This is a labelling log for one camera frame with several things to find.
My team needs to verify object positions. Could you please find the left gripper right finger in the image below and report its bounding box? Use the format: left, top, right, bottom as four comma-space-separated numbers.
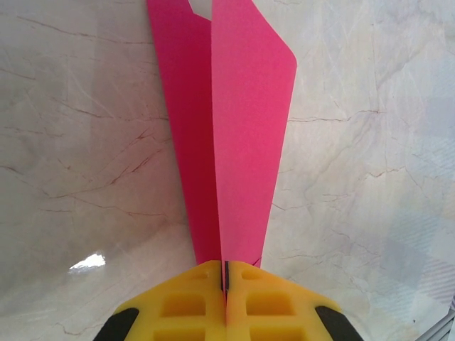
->
225, 261, 364, 341

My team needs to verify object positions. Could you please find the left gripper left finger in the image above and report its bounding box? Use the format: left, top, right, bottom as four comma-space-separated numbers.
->
92, 259, 228, 341

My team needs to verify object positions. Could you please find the magenta cloth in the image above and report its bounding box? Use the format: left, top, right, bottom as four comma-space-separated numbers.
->
146, 0, 298, 268

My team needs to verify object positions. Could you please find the aluminium side rail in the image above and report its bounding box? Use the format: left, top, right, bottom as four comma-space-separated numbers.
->
417, 301, 455, 341

